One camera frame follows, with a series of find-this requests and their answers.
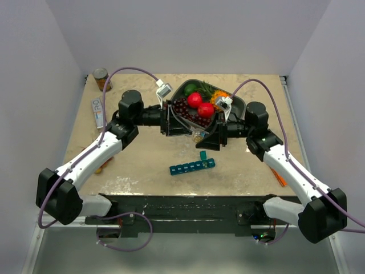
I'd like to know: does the clear pill bottle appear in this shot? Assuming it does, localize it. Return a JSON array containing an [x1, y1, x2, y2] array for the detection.
[[192, 128, 205, 143]]

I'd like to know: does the red cherry cluster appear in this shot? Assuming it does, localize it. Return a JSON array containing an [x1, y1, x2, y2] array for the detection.
[[100, 157, 113, 169]]

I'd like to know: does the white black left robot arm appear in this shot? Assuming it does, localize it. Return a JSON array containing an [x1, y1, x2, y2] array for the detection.
[[36, 90, 192, 225]]

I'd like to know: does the red pomegranate right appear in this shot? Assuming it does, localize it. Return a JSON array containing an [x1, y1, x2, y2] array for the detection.
[[197, 102, 215, 118]]

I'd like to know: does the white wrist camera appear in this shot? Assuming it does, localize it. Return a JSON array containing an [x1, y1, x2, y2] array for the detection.
[[214, 96, 233, 122], [156, 79, 172, 108]]

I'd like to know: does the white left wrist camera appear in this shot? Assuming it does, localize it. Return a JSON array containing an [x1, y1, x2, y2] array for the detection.
[[156, 79, 172, 108]]

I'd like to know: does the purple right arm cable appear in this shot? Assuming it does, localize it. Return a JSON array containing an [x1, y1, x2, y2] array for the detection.
[[231, 79, 365, 245]]

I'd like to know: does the dark red grape bunch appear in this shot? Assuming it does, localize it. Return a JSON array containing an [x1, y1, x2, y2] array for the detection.
[[172, 98, 212, 128]]

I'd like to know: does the silver toothpaste box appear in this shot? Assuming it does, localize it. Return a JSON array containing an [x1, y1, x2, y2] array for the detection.
[[91, 97, 107, 132]]

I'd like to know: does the green lime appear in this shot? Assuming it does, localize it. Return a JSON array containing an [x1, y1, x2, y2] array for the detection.
[[184, 83, 197, 97]]

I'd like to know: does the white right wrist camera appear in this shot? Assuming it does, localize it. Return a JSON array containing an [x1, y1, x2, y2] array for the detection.
[[214, 96, 233, 122]]

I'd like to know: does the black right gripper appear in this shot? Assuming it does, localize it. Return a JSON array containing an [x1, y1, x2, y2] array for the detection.
[[197, 111, 254, 151]]

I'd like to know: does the tin food can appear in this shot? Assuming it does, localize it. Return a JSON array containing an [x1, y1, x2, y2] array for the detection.
[[92, 68, 109, 91]]

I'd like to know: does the teal weekly pill organizer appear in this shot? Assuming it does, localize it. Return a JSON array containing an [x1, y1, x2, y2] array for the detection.
[[169, 151, 216, 176]]

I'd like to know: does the red pomegranate left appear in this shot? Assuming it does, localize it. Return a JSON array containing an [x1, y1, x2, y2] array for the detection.
[[187, 92, 203, 109]]

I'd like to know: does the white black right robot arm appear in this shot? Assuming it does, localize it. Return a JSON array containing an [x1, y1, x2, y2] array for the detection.
[[196, 97, 347, 243]]

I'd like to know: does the black table front rail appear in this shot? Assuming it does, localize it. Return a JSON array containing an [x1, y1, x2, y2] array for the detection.
[[84, 194, 303, 237]]

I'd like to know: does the orange cardboard box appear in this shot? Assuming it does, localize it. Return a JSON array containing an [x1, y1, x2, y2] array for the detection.
[[271, 168, 287, 187]]

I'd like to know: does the red pomegranate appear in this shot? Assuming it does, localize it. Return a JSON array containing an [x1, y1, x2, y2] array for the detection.
[[187, 92, 203, 109], [197, 102, 215, 118]]

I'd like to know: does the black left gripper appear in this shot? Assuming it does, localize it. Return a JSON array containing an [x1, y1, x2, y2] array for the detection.
[[133, 100, 192, 137]]

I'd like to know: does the orange pineapple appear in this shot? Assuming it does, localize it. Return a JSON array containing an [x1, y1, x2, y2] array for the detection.
[[196, 81, 230, 103]]

